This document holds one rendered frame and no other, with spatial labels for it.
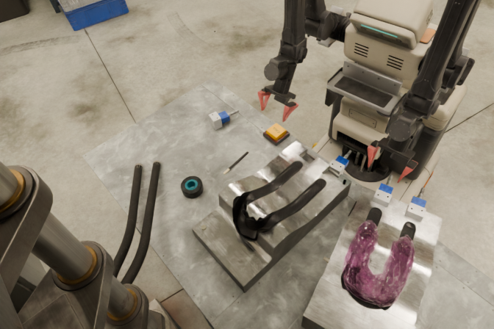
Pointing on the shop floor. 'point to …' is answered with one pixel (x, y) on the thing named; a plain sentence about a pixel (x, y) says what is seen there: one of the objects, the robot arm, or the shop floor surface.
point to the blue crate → (97, 12)
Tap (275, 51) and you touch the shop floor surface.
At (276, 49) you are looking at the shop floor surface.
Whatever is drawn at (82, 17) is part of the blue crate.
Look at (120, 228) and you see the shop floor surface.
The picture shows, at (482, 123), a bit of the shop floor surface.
